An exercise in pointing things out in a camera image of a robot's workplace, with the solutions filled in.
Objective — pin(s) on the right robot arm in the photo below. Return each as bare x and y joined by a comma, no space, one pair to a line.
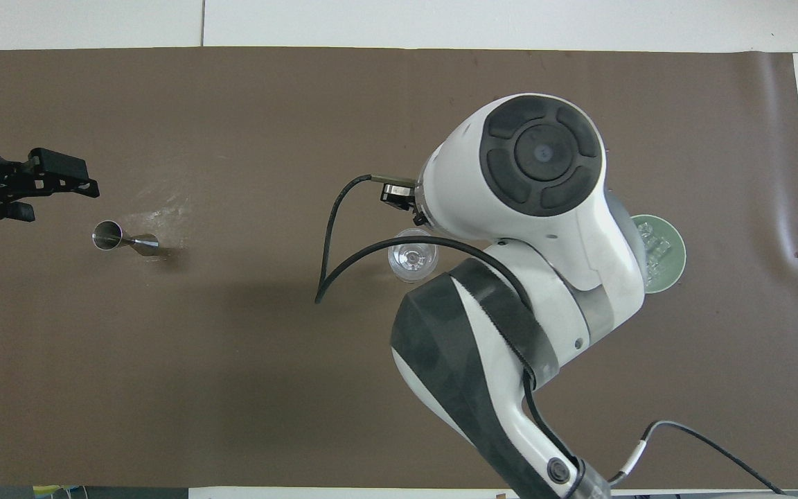
544,277

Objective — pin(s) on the clear stemmed wine glass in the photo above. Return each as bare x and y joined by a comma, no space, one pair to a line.
411,262

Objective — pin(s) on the clear ice cube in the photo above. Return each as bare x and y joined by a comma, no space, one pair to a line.
652,267
655,241

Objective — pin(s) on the steel double jigger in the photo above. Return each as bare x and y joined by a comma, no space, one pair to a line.
122,240

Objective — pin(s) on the round green plate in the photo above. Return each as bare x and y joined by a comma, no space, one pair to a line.
672,253

